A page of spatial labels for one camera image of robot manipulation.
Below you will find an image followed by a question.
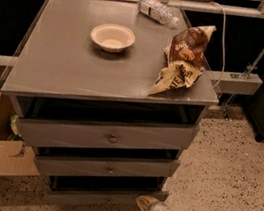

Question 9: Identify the clear plastic water bottle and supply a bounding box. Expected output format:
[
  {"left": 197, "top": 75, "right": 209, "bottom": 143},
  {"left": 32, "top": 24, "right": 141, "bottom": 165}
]
[{"left": 137, "top": 0, "right": 179, "bottom": 27}]

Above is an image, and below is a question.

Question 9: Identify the grey drawer cabinet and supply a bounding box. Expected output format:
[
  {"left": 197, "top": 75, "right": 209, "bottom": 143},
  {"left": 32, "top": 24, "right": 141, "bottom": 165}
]
[{"left": 0, "top": 0, "right": 235, "bottom": 205}]

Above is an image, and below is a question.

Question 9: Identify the white cable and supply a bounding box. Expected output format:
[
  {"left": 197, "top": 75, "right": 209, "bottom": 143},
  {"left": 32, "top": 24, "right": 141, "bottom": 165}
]
[{"left": 194, "top": 1, "right": 238, "bottom": 91}]

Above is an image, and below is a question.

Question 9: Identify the grey drawer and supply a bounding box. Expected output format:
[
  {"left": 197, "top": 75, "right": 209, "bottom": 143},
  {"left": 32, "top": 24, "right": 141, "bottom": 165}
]
[
  {"left": 34, "top": 156, "right": 180, "bottom": 178},
  {"left": 45, "top": 176, "right": 169, "bottom": 205},
  {"left": 3, "top": 92, "right": 202, "bottom": 175}
]

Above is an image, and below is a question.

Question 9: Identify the green packet in box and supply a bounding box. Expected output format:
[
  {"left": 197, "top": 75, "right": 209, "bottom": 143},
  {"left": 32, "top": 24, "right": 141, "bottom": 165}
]
[{"left": 8, "top": 114, "right": 22, "bottom": 141}]

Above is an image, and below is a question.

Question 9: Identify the white paper bowl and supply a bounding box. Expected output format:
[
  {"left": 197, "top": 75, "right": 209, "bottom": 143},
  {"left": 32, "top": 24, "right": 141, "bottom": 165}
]
[{"left": 90, "top": 23, "right": 136, "bottom": 53}]

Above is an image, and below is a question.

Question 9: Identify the grey middle drawer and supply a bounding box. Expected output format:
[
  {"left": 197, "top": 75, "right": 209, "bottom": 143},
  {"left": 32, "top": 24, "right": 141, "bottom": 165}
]
[{"left": 34, "top": 156, "right": 180, "bottom": 178}]

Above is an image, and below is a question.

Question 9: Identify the cardboard box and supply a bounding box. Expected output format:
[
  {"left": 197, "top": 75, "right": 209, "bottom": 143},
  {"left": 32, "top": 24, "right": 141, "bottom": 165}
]
[{"left": 0, "top": 94, "right": 40, "bottom": 177}]

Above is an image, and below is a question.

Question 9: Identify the brown chip bag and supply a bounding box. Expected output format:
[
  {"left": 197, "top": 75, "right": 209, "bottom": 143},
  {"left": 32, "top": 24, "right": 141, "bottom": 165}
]
[{"left": 150, "top": 25, "right": 216, "bottom": 95}]

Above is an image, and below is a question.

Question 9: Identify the grey bottom drawer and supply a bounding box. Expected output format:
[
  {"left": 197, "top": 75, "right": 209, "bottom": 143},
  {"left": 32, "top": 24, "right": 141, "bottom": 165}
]
[{"left": 45, "top": 176, "right": 169, "bottom": 205}]

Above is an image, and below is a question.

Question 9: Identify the grey top drawer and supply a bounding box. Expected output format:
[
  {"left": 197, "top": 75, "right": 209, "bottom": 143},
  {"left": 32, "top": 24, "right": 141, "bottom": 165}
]
[{"left": 3, "top": 92, "right": 202, "bottom": 175}]

